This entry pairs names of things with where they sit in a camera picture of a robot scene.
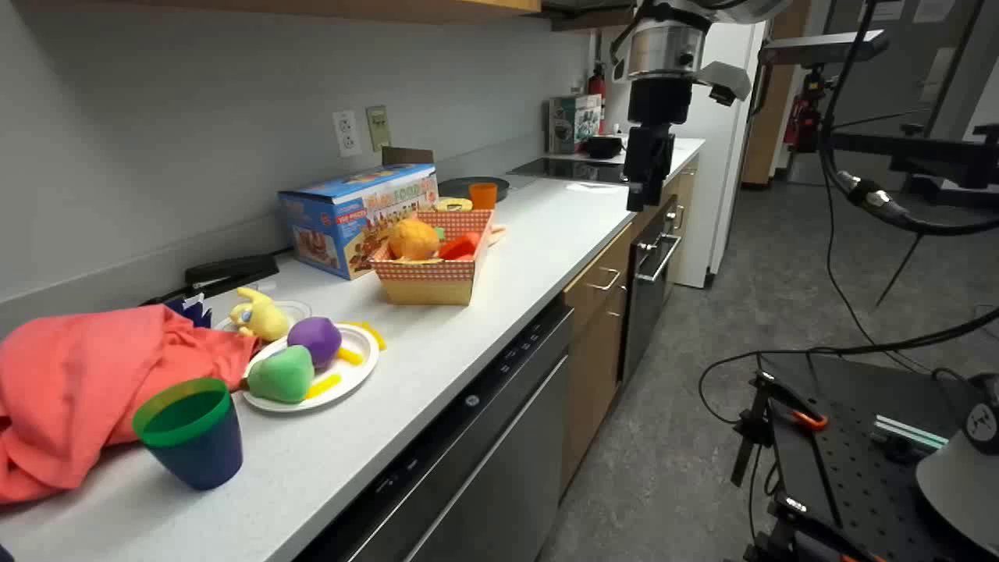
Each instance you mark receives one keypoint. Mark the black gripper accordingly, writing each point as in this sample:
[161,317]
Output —
[655,105]

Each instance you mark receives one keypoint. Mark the orange toy pineapple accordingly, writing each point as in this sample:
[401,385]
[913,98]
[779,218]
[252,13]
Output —
[412,237]

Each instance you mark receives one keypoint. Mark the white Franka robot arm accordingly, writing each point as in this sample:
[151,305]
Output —
[666,42]

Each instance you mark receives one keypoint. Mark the red toy fruit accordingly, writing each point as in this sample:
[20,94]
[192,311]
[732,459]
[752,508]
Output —
[456,248]

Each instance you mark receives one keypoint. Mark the red checkered fruit basket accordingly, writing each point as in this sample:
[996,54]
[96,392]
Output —
[424,279]

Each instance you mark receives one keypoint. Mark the blue cardboard toy box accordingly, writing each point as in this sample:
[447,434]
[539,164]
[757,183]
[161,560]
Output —
[353,214]

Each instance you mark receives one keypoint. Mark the purple plush toy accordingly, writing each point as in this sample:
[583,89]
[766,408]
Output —
[314,340]

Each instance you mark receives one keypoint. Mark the yellow plush toy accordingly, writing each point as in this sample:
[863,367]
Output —
[261,313]

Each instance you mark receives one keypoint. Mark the green plush toy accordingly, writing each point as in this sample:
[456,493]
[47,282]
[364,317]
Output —
[283,376]

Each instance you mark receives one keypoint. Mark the black pot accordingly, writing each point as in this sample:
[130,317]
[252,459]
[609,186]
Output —
[601,149]

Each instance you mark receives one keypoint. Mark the black cooktop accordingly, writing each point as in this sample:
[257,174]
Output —
[579,169]

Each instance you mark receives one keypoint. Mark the white refrigerator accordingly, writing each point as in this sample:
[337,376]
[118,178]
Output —
[721,176]

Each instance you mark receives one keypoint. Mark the printed carton box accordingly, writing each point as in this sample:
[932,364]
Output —
[573,123]

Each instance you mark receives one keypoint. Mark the red bottle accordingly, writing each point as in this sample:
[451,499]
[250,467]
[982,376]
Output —
[596,82]

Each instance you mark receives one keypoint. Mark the wooden door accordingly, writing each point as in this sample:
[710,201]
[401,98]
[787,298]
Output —
[776,113]

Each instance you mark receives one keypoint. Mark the red fire extinguisher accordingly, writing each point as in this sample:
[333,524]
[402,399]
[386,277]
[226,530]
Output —
[800,120]

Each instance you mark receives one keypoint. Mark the orange plastic cup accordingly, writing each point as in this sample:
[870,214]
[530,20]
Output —
[481,194]

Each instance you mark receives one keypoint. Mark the wooden cabinet drawers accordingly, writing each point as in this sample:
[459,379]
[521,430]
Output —
[593,343]

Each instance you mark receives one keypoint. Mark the black bowl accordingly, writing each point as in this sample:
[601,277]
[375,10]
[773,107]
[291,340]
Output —
[456,186]

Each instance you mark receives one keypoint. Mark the cream round tape roll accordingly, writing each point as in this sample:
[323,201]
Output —
[452,205]

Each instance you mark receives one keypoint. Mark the brown object behind box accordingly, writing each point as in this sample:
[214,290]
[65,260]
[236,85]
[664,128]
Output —
[407,157]

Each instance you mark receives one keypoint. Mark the black clamp orange tip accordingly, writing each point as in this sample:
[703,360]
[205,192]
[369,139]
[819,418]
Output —
[782,409]

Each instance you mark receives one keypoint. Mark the yellow plastic utensil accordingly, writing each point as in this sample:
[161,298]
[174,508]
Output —
[325,385]
[373,331]

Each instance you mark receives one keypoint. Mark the stainless dishwasher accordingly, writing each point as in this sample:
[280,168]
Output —
[470,470]

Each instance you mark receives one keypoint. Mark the white plate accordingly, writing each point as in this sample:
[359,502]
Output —
[350,381]

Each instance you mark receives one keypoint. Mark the black perforated cart top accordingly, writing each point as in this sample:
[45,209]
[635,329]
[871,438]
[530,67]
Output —
[863,470]

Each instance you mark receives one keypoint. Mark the teal strip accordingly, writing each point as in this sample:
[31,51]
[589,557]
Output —
[910,430]

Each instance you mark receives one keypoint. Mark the black stapler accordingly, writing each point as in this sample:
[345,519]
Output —
[230,273]

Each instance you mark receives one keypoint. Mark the small blue object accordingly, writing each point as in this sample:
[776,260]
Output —
[192,308]

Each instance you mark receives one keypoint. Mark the blue cup green rim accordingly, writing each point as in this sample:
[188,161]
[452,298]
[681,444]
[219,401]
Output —
[198,447]

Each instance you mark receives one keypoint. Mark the pink cloth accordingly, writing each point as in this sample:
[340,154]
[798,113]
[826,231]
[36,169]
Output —
[81,385]

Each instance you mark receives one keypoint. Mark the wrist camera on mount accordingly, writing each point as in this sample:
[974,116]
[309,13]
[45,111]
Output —
[721,82]

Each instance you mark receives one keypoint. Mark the black camera stand bar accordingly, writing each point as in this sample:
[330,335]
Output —
[915,157]

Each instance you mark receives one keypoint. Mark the beige wall plate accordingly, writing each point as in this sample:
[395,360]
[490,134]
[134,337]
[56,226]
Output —
[375,125]

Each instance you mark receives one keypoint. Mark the white wall outlet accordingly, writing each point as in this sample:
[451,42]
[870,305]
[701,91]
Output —
[346,133]

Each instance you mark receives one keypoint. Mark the gray round base plate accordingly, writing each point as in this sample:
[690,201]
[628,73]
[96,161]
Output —
[963,487]

